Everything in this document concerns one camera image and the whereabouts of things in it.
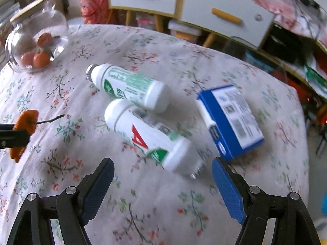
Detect low tv cabinet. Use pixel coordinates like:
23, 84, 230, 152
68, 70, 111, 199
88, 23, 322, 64
260, 17, 327, 102

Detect glass jar with oranges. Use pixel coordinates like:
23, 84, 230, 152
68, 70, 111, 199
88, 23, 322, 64
5, 0, 68, 72

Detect white bottle red letters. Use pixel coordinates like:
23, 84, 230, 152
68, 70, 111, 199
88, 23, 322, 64
104, 99, 205, 179

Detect small blue white carton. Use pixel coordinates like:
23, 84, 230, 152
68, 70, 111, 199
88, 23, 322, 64
196, 85, 264, 161

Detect floral tablecloth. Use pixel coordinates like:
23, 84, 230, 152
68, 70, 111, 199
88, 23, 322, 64
1, 25, 309, 244

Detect white bottle green label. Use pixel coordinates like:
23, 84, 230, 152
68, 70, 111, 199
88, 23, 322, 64
86, 64, 171, 113

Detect red bag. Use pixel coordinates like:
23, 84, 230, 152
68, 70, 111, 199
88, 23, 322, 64
79, 0, 110, 24

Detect wooden cabinet with drawers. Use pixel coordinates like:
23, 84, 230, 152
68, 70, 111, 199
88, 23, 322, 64
109, 0, 275, 49

